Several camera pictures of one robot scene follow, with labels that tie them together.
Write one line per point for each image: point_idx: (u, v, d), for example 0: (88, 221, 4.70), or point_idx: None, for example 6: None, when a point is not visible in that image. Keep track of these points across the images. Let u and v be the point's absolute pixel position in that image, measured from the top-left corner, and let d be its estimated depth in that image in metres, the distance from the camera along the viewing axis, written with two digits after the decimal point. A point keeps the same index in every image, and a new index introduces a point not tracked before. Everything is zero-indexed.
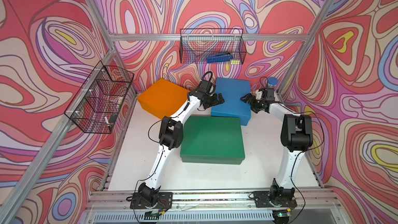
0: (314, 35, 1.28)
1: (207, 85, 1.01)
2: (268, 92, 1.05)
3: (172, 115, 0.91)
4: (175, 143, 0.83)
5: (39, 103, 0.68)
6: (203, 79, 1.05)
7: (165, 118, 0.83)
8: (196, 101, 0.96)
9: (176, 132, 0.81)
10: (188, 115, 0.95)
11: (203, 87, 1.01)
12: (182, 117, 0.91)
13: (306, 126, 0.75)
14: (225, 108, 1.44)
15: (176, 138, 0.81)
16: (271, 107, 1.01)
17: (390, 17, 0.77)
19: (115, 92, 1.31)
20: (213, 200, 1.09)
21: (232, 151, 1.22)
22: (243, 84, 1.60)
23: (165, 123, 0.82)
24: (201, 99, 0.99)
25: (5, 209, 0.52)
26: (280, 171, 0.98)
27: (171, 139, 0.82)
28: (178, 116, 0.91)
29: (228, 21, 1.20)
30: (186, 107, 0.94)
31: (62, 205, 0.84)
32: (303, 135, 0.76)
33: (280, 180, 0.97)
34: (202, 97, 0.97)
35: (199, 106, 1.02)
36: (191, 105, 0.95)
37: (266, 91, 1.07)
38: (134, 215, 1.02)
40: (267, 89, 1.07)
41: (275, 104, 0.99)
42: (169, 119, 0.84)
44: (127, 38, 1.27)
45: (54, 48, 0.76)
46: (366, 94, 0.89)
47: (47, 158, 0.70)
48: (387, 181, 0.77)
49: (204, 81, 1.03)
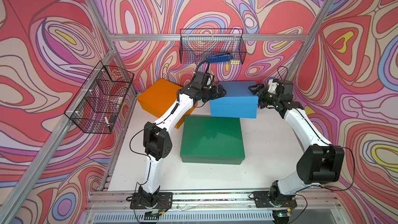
0: (315, 35, 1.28)
1: (201, 79, 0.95)
2: (284, 88, 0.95)
3: (158, 122, 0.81)
4: (160, 154, 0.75)
5: (39, 103, 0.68)
6: (198, 71, 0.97)
7: (147, 126, 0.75)
8: (188, 101, 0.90)
9: (160, 142, 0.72)
10: (176, 119, 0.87)
11: (198, 82, 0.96)
12: (169, 123, 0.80)
13: (335, 160, 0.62)
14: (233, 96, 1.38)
15: (162, 149, 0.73)
16: (288, 113, 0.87)
17: (391, 17, 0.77)
19: (115, 92, 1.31)
20: (213, 200, 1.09)
21: (232, 151, 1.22)
22: (247, 82, 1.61)
23: (147, 130, 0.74)
24: (194, 97, 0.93)
25: (5, 209, 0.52)
26: (284, 181, 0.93)
27: (156, 150, 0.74)
28: (164, 122, 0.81)
29: (228, 20, 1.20)
30: (174, 110, 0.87)
31: (62, 205, 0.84)
32: (328, 168, 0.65)
33: (283, 189, 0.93)
34: (194, 95, 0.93)
35: (192, 105, 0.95)
36: (183, 107, 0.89)
37: (283, 87, 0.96)
38: (134, 215, 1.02)
40: (284, 85, 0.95)
41: (296, 114, 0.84)
42: (153, 126, 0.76)
44: (127, 38, 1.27)
45: (54, 48, 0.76)
46: (366, 94, 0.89)
47: (47, 158, 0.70)
48: (387, 181, 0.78)
49: (199, 75, 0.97)
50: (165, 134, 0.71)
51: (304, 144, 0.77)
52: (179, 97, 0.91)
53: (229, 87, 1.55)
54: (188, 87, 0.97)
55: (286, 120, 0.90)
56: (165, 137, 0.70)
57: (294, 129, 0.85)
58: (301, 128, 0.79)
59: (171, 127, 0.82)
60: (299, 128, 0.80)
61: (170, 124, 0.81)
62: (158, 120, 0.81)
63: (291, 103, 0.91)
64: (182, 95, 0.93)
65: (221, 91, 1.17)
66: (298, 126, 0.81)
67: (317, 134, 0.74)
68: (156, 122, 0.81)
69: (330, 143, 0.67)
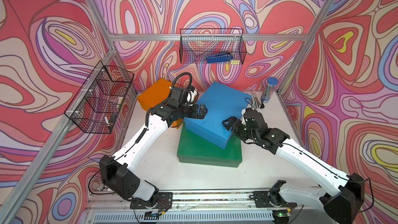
0: (314, 35, 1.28)
1: (179, 95, 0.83)
2: (258, 121, 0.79)
3: (117, 155, 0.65)
4: (124, 195, 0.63)
5: (39, 103, 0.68)
6: (175, 86, 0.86)
7: (104, 161, 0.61)
8: (159, 125, 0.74)
9: (120, 182, 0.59)
10: (143, 149, 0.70)
11: (175, 99, 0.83)
12: (132, 156, 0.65)
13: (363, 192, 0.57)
14: (208, 122, 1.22)
15: (124, 189, 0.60)
16: (281, 151, 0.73)
17: (391, 17, 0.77)
19: (115, 92, 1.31)
20: (213, 200, 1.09)
21: (229, 153, 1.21)
22: (241, 93, 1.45)
23: (104, 168, 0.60)
24: (167, 118, 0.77)
25: (5, 209, 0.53)
26: (290, 192, 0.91)
27: (118, 188, 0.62)
28: (124, 156, 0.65)
29: (228, 20, 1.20)
30: (140, 137, 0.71)
31: (62, 205, 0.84)
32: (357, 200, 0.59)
33: (287, 197, 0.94)
34: (168, 114, 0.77)
35: (166, 128, 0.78)
36: (152, 133, 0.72)
37: (255, 121, 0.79)
38: (134, 215, 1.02)
40: (255, 118, 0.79)
41: (293, 151, 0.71)
42: (110, 161, 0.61)
44: (127, 38, 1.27)
45: (54, 48, 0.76)
46: (366, 94, 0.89)
47: (48, 158, 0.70)
48: (387, 181, 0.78)
49: (176, 90, 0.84)
50: (126, 172, 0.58)
51: (322, 185, 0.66)
52: (148, 120, 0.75)
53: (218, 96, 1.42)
54: (161, 106, 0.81)
55: (280, 156, 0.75)
56: (124, 177, 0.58)
57: (297, 166, 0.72)
58: (309, 168, 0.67)
59: (134, 161, 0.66)
60: (308, 168, 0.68)
61: (133, 157, 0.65)
62: (117, 154, 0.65)
63: (275, 136, 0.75)
64: (153, 116, 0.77)
65: (201, 111, 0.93)
66: (303, 165, 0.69)
67: (328, 167, 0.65)
68: (116, 156, 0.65)
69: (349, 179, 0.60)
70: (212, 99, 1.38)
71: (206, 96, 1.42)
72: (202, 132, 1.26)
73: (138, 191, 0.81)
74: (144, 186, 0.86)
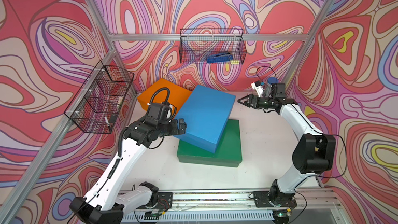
0: (314, 35, 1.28)
1: (157, 112, 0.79)
2: (278, 88, 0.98)
3: (88, 196, 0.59)
4: None
5: (39, 103, 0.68)
6: (154, 103, 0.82)
7: (76, 205, 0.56)
8: (134, 151, 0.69)
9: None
10: (119, 182, 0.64)
11: (153, 116, 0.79)
12: (105, 195, 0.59)
13: (327, 149, 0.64)
14: (196, 128, 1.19)
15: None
16: (283, 109, 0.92)
17: (391, 17, 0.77)
19: (115, 91, 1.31)
20: (213, 200, 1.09)
21: (227, 154, 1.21)
22: (229, 95, 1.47)
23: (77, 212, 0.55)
24: (144, 139, 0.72)
25: (5, 209, 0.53)
26: (283, 178, 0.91)
27: None
28: (97, 196, 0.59)
29: (228, 20, 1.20)
30: (113, 172, 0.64)
31: (62, 205, 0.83)
32: (321, 157, 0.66)
33: (282, 186, 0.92)
34: (145, 134, 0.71)
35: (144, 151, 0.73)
36: (126, 164, 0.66)
37: (276, 87, 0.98)
38: (134, 215, 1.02)
40: (276, 85, 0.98)
41: (291, 109, 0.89)
42: (81, 205, 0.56)
44: (127, 38, 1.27)
45: (53, 48, 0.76)
46: (366, 94, 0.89)
47: (47, 158, 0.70)
48: (387, 181, 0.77)
49: (155, 106, 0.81)
50: (99, 215, 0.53)
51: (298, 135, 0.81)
52: (121, 148, 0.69)
53: (205, 99, 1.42)
54: (136, 126, 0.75)
55: (282, 115, 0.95)
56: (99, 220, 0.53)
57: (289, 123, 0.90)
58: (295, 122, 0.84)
59: (111, 197, 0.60)
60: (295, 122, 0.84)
61: (107, 195, 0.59)
62: (89, 195, 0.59)
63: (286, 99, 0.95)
64: (126, 141, 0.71)
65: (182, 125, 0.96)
66: (293, 120, 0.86)
67: (311, 125, 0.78)
68: (88, 198, 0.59)
69: (322, 134, 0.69)
70: (201, 102, 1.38)
71: (194, 99, 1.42)
72: (191, 139, 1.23)
73: (130, 206, 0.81)
74: (136, 199, 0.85)
